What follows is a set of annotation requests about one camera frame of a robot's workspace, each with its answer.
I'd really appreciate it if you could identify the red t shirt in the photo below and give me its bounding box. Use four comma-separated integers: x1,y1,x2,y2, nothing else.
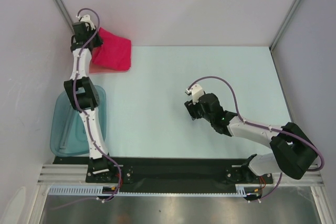
91,28,132,73

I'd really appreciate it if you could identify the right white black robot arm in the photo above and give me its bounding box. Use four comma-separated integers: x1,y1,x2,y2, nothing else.
184,93,318,183

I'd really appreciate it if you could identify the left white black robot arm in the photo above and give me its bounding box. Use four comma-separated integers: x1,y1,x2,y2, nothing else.
64,18,117,183

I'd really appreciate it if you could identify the folded salmon pink t shirt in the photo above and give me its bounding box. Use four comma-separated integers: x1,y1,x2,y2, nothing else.
89,62,128,74

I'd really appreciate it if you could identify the teal transparent plastic bin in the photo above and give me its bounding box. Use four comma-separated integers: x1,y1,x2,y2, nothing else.
50,85,107,157

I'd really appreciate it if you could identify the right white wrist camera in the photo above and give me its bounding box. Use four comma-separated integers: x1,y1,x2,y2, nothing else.
185,84,205,104

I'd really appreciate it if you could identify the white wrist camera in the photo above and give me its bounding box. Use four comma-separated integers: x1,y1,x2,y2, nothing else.
76,14,96,30
185,84,205,104

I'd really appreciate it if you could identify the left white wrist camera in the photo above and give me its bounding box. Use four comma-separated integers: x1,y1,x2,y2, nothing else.
76,14,96,30

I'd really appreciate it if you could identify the left aluminium frame post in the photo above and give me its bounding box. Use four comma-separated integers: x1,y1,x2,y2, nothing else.
39,0,88,54

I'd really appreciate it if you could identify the aluminium frame post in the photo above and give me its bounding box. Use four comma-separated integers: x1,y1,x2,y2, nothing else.
39,0,88,54
269,0,303,54

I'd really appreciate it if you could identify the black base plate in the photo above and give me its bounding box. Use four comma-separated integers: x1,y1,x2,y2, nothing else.
54,157,278,193

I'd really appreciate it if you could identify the white slotted cable duct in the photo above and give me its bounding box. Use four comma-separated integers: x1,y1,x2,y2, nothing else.
48,185,261,198

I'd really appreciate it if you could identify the right aluminium frame post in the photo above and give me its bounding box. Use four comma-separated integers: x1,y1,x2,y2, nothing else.
269,0,303,54

